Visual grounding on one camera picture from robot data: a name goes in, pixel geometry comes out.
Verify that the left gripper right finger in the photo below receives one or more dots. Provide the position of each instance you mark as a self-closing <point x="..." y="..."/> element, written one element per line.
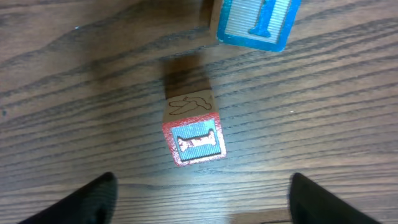
<point x="310" y="203"/>

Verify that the blue T wooden block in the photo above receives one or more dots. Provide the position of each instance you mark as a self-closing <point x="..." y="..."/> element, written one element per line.
<point x="255" y="24"/>

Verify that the red I wooden block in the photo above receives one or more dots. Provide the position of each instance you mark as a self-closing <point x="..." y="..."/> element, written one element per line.
<point x="192" y="128"/>

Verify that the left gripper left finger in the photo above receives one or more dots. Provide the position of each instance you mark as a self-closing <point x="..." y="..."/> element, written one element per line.
<point x="94" y="203"/>

